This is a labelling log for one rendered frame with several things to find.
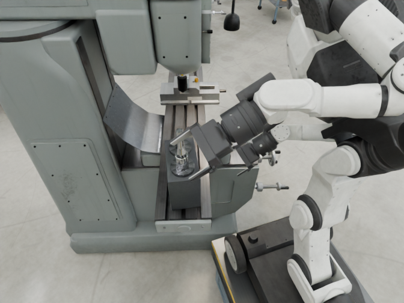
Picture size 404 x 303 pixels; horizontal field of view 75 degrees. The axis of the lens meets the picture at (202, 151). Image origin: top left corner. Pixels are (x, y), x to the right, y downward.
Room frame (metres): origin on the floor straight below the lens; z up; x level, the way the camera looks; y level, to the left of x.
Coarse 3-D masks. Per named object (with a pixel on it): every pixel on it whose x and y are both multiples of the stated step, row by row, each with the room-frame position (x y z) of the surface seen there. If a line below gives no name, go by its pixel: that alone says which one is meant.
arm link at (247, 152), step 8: (256, 136) 0.83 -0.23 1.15; (248, 144) 0.80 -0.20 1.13; (256, 144) 0.78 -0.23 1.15; (264, 144) 0.77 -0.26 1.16; (240, 152) 0.78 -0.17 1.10; (248, 152) 0.78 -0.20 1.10; (256, 152) 0.77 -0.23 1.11; (264, 152) 0.76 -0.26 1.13; (248, 160) 0.75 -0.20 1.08; (256, 160) 0.75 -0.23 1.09; (248, 168) 0.73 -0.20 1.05
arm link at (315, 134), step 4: (312, 124) 0.80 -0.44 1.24; (316, 124) 0.79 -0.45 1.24; (320, 124) 0.79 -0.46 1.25; (324, 124) 0.78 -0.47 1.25; (328, 124) 0.78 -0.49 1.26; (312, 128) 0.78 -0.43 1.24; (316, 128) 0.77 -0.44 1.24; (320, 128) 0.77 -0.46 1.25; (324, 128) 0.76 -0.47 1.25; (312, 132) 0.76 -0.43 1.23; (316, 132) 0.76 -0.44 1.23; (320, 132) 0.75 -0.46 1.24; (308, 136) 0.76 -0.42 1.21; (312, 136) 0.75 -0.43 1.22; (316, 136) 0.75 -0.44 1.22; (320, 136) 0.75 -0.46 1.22; (308, 140) 0.76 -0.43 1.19; (312, 140) 0.76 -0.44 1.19; (316, 140) 0.75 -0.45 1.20; (320, 140) 0.75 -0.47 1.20; (324, 140) 0.74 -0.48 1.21; (328, 140) 0.74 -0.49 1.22; (332, 140) 0.73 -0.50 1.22
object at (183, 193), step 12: (168, 144) 0.76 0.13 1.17; (192, 144) 0.76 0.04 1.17; (168, 156) 0.69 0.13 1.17; (192, 156) 0.69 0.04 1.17; (168, 168) 0.63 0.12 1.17; (192, 168) 0.62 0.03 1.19; (168, 180) 0.57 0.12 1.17; (180, 180) 0.57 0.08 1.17; (180, 192) 0.57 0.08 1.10; (192, 192) 0.58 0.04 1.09; (180, 204) 0.57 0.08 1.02; (192, 204) 0.58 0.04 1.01
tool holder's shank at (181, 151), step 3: (177, 129) 0.64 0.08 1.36; (180, 129) 0.64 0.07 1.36; (177, 132) 0.62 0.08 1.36; (180, 132) 0.62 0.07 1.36; (183, 141) 0.63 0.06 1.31; (177, 144) 0.63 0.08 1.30; (180, 144) 0.62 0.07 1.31; (183, 144) 0.63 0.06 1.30; (177, 147) 0.63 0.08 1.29; (180, 147) 0.62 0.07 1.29; (183, 147) 0.63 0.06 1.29; (177, 150) 0.63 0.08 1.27; (180, 150) 0.62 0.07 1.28; (183, 150) 0.62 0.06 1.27; (177, 153) 0.62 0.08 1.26; (180, 153) 0.62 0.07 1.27; (183, 153) 0.62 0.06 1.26
